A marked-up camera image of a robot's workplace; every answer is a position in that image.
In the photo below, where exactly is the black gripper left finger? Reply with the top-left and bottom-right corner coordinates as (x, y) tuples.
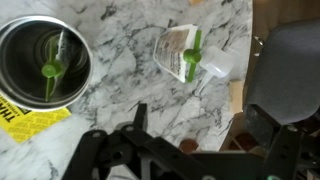
(61, 103), (214, 180)

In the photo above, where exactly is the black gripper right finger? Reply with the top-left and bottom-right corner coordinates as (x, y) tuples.
(261, 124), (320, 180)

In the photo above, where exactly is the silver metal cup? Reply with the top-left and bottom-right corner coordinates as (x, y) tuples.
(0, 14), (94, 113)

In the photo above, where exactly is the hot sauce bottle red cap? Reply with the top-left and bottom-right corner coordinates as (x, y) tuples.
(178, 138), (200, 154)

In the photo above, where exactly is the yellow printed card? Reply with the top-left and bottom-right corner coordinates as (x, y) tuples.
(0, 94), (73, 144)

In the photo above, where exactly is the grey office chair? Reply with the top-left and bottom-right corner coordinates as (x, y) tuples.
(244, 19), (320, 127)

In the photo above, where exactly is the small clear plastic scoop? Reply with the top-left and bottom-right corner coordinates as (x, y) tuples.
(196, 45), (235, 95)

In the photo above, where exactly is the small potted plant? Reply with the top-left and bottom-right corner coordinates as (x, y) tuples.
(153, 23), (204, 84)

